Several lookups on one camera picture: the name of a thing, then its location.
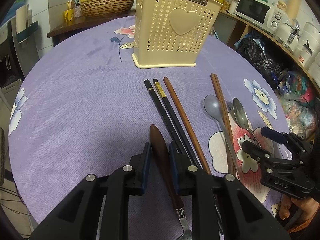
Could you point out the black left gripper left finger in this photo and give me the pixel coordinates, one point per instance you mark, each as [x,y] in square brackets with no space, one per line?
[97,207]

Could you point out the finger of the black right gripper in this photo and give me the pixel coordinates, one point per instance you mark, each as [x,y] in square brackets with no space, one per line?
[255,152]
[280,138]

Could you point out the yellow cup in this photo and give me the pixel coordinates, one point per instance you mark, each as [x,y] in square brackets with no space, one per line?
[68,15]

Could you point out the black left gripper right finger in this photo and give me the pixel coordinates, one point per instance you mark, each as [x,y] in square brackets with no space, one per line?
[222,207]

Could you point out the black garbage bag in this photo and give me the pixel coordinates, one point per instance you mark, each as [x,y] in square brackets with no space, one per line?
[262,56]

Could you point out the cream plastic cutlery holder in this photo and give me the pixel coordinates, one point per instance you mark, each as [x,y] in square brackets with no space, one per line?
[171,33]

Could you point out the colourful snack bag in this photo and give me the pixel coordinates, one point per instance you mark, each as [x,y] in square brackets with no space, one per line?
[297,98]

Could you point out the brown wooden chopstick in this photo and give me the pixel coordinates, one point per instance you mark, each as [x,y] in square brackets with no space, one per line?
[226,122]
[188,126]

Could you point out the tall paper cup stack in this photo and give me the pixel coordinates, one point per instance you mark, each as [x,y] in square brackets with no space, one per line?
[292,10]

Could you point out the metal spoon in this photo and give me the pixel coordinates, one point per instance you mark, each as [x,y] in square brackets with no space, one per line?
[241,118]

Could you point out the grey plastic spoon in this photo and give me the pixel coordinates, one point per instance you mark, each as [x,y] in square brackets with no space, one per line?
[212,107]

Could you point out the white microwave oven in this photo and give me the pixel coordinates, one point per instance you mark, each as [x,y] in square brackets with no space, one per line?
[261,14]

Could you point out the white electric kettle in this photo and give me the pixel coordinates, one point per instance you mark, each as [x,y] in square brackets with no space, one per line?
[287,35]

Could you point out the water dispenser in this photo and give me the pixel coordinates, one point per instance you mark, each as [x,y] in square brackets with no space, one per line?
[18,51]

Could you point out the right hand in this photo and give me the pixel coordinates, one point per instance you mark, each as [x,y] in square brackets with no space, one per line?
[303,212]

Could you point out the dark wooden sink table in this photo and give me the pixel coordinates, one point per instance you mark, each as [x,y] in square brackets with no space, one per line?
[77,25]

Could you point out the woven basin sink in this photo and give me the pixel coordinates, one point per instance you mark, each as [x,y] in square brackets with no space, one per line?
[100,8]

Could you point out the brown handled spoon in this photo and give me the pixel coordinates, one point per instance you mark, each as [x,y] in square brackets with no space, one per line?
[161,156]

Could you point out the purple floral tablecloth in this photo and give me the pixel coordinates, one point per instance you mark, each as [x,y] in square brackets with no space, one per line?
[84,109]

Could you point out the wooden wall shelf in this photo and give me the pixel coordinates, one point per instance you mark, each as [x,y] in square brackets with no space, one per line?
[242,27]

